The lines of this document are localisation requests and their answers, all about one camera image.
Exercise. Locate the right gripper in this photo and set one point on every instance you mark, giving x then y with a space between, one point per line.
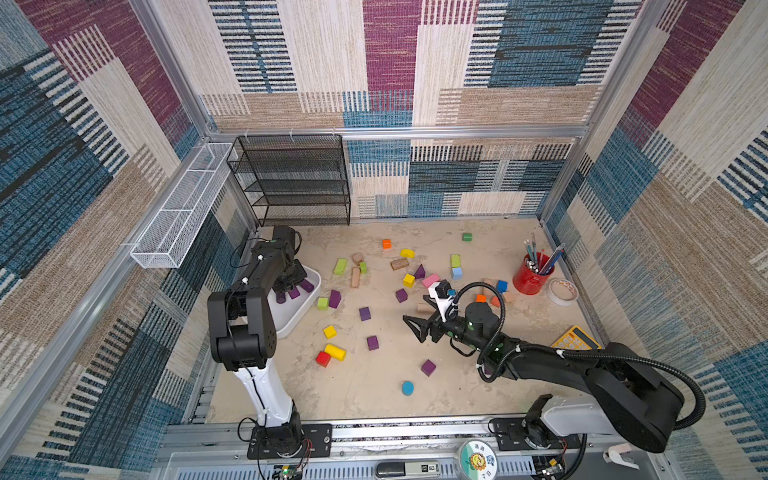
437 327

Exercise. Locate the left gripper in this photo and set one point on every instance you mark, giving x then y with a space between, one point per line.
301 275

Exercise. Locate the purple short cylinder block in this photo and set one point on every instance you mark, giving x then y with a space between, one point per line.
307 286

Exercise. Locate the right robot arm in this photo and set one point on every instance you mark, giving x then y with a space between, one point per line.
643 400

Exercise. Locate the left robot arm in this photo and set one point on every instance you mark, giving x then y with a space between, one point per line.
243 338

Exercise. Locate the white plastic storage bin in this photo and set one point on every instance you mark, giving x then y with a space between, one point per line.
287 315

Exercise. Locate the purple cube front centre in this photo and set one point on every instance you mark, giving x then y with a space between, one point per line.
428 368

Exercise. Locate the lime green long block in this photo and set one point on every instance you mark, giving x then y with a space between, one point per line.
340 267

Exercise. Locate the purple cube near yellow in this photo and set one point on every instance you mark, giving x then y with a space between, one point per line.
372 343

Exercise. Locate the pink rectangular block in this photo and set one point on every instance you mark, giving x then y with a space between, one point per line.
430 280

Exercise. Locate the purple triangular prism block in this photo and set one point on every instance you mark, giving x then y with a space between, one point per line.
419 272

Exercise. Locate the light wood long block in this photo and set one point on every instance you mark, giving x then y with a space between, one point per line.
355 277

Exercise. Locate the blue round disc block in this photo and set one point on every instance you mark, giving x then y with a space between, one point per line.
407 388

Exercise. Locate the dark wood grain block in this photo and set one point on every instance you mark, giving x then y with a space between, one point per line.
399 263

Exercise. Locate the small yellow cube block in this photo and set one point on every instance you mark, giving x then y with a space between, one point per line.
330 332

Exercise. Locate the yellow cylinder block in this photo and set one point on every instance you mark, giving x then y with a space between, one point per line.
335 352

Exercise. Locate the red cube block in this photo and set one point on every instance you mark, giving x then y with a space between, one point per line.
323 359

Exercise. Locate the natural wood tall block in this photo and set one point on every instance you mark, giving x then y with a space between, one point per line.
509 296

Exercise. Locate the red pencil bucket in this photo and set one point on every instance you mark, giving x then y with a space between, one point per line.
528 280

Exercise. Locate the round green sticker badge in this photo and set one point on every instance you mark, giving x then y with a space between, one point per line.
475 460

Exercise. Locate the tape roll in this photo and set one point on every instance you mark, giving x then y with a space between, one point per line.
562 292

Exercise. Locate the yellow calculator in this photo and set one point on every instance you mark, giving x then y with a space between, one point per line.
576 339

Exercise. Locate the black wire mesh shelf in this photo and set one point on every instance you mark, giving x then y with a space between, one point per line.
299 180

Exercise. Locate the white wire mesh basket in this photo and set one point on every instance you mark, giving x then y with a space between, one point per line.
171 232

